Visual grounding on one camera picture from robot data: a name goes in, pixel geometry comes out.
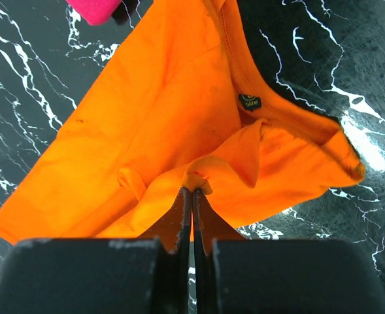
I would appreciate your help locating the folded magenta t shirt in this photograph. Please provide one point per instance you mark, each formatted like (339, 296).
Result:
(95, 12)

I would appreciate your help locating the orange t shirt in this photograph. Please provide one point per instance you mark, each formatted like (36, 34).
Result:
(180, 104)

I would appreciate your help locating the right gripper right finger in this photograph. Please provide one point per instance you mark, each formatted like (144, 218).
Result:
(239, 275)

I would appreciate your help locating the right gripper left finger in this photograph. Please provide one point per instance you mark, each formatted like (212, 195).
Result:
(147, 274)

